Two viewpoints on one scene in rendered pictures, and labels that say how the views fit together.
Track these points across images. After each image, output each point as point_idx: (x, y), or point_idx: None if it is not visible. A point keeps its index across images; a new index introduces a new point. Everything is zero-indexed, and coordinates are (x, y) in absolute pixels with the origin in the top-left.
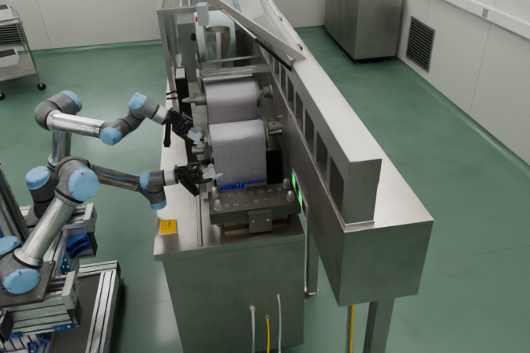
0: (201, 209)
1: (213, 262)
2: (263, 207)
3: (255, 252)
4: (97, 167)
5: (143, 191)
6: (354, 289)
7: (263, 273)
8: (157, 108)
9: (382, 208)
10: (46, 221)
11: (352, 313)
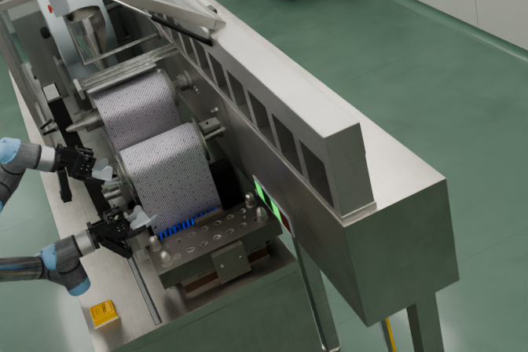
0: (141, 274)
1: (183, 342)
2: (229, 242)
3: (238, 308)
4: None
5: (53, 276)
6: (379, 298)
7: (258, 335)
8: (39, 150)
9: (381, 184)
10: None
11: (392, 342)
